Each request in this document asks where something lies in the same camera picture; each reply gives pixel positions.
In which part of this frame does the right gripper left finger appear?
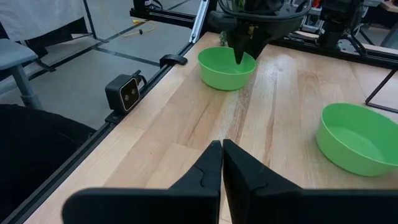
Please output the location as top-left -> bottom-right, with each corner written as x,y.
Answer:
61,139 -> 223,224

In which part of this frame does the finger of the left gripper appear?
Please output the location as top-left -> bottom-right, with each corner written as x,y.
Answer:
245,30 -> 276,60
226,30 -> 246,65

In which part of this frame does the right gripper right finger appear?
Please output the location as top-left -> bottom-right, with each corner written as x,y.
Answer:
222,139 -> 398,224

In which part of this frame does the green plastic bowl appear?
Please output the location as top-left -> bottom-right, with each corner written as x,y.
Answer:
315,102 -> 398,177
197,46 -> 257,91

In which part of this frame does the white light bar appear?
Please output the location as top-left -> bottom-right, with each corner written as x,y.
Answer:
188,0 -> 210,44

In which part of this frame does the black table clamp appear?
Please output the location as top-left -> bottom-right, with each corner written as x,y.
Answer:
159,54 -> 188,69

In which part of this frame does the black fabric object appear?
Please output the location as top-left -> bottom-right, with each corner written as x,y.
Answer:
0,104 -> 97,224

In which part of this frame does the white board panel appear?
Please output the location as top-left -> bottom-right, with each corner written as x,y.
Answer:
0,0 -> 87,41

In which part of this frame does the grey stool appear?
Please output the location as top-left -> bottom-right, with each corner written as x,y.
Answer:
0,39 -> 43,110

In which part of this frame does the yellow cable with connector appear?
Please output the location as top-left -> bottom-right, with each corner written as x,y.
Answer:
104,6 -> 157,38

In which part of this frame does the small black camera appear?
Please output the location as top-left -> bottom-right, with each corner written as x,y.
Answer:
104,70 -> 147,124

